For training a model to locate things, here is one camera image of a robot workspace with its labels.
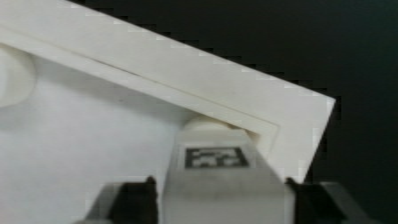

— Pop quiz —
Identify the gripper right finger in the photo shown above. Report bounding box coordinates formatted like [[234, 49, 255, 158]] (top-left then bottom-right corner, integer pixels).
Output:
[[285, 178, 383, 224]]

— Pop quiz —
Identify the white leg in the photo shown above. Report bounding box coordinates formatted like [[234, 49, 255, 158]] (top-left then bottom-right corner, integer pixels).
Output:
[[161, 116, 294, 224]]

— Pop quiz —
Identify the white square tabletop part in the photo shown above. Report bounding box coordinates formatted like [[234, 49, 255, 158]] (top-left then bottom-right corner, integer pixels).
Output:
[[0, 0, 333, 224]]

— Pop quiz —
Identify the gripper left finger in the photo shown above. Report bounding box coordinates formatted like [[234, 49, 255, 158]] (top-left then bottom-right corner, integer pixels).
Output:
[[72, 177, 159, 224]]

